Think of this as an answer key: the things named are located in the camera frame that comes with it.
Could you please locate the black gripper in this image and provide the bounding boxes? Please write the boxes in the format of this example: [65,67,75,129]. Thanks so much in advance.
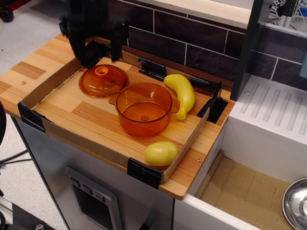
[59,0,130,65]

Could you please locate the orange transparent pot lid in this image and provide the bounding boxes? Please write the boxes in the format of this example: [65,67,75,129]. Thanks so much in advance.
[79,65,129,98]

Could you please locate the orange transparent plastic pot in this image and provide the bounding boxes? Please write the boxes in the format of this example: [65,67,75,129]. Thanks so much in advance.
[108,82,180,138]

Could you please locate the cardboard fence with black tape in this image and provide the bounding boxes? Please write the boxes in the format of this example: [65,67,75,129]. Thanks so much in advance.
[18,59,234,197]

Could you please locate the yellow toy banana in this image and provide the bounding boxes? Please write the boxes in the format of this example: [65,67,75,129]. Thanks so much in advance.
[164,74,195,120]

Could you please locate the yellow toy potato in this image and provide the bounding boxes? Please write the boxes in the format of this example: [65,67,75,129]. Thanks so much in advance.
[144,141,179,167]

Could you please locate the toy dishwasher front panel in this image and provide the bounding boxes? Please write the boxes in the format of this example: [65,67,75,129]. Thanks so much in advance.
[65,167,123,230]

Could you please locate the white toy sink unit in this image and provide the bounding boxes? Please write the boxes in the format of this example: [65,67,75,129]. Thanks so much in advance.
[173,76,307,230]

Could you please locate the silver metal bowl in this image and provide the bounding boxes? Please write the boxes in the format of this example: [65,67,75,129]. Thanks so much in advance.
[282,178,307,230]

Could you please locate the black vertical post right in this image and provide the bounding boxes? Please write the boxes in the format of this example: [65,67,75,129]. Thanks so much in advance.
[230,0,263,101]

